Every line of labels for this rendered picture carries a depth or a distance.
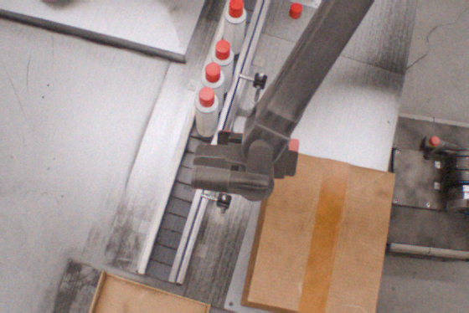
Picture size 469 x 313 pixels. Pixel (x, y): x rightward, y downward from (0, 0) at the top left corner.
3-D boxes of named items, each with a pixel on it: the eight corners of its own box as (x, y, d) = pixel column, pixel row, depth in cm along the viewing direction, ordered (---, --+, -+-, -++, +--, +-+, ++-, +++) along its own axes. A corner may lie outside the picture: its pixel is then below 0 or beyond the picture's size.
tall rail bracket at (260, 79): (235, 90, 142) (239, 61, 126) (263, 98, 142) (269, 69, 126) (232, 101, 141) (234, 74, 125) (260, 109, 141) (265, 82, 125)
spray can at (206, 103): (199, 115, 134) (198, 79, 114) (220, 120, 134) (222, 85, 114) (193, 134, 133) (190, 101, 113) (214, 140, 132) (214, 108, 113)
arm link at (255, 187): (271, 207, 84) (276, 172, 82) (226, 201, 84) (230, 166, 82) (270, 187, 90) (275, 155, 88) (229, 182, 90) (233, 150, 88)
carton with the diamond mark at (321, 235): (265, 182, 133) (278, 147, 107) (361, 202, 132) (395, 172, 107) (239, 305, 124) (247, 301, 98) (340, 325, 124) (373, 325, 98)
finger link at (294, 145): (259, 120, 101) (258, 138, 92) (297, 125, 101) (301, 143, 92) (255, 155, 104) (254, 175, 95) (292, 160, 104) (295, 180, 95)
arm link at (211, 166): (275, 146, 77) (275, 116, 84) (193, 135, 77) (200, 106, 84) (263, 212, 83) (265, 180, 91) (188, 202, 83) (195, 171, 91)
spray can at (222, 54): (213, 73, 137) (214, 33, 118) (234, 79, 137) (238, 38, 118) (208, 91, 136) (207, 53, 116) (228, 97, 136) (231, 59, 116)
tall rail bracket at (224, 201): (201, 199, 133) (200, 182, 117) (230, 207, 133) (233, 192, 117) (197, 212, 132) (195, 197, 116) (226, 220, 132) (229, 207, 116)
